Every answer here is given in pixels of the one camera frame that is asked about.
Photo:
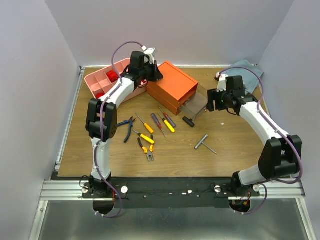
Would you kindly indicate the pink divided organizer tray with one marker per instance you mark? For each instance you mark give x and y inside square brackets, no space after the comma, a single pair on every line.
[101,81]

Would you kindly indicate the red cloth front compartment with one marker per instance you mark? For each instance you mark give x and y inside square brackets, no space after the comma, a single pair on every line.
[99,95]

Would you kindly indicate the red white striped cloth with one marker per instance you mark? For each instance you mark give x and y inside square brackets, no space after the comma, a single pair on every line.
[143,83]

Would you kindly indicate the clear plastic drawer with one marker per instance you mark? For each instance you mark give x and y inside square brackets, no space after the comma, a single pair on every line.
[196,104]

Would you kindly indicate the red purple screwdriver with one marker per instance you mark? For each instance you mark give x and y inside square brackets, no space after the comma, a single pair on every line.
[168,118]

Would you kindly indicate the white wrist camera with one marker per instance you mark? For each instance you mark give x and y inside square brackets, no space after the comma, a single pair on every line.
[150,52]
[222,82]

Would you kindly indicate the purple handled screwdriver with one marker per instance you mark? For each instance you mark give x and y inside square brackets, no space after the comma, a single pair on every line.
[157,122]

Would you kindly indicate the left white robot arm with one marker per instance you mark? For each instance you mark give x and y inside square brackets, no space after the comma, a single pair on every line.
[102,118]

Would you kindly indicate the red rolled cloth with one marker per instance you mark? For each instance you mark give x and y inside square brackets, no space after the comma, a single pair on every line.
[112,76]

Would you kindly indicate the black rubber mallet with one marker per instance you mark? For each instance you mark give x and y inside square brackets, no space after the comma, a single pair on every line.
[188,121]

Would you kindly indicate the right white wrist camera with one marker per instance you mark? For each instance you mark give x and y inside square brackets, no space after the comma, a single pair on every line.
[222,82]

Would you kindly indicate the yellow screwdriver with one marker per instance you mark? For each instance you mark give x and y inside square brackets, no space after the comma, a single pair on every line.
[168,125]
[146,138]

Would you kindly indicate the orange black handled pliers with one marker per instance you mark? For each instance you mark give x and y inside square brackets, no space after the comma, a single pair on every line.
[147,151]

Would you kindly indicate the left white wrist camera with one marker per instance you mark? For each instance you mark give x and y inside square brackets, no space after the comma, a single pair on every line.
[150,52]

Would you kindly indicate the blue denim cloth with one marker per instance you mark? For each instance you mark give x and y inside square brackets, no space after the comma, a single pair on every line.
[248,72]

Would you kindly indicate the orange two-drawer box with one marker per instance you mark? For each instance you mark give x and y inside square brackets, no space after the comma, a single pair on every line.
[174,89]

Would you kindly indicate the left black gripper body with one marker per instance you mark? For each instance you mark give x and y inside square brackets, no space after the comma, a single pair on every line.
[143,72]

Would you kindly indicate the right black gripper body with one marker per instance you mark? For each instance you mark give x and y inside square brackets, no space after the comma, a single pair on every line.
[211,100]

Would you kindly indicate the metal T-handle wrench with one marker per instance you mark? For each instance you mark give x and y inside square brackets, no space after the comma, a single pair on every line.
[202,143]

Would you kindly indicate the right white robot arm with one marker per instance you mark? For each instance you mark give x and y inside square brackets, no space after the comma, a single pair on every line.
[281,154]

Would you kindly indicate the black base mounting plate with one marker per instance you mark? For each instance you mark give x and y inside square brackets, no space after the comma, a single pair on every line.
[165,192]

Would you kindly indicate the orange screwdriver long shaft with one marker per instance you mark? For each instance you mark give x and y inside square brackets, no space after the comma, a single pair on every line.
[150,130]

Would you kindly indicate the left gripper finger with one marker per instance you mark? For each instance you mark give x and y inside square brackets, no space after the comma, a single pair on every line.
[157,75]
[150,73]

